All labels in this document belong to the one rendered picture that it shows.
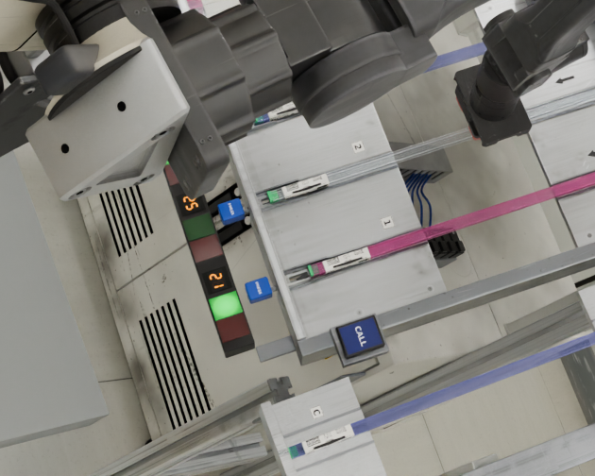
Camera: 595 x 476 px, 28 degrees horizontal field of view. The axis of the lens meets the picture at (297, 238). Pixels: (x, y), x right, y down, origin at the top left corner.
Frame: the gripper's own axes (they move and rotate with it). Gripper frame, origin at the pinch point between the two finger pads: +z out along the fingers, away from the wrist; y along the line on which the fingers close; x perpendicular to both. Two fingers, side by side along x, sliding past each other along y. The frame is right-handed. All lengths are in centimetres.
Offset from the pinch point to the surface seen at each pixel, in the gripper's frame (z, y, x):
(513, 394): 168, -17, -29
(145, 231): 58, 21, 47
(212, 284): 1.3, -8.1, 39.8
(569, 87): 1.4, 2.1, -13.7
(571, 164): 1.4, -8.2, -9.5
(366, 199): 0.8, -4.0, 17.5
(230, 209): -0.8, 0.1, 34.6
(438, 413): 142, -18, -4
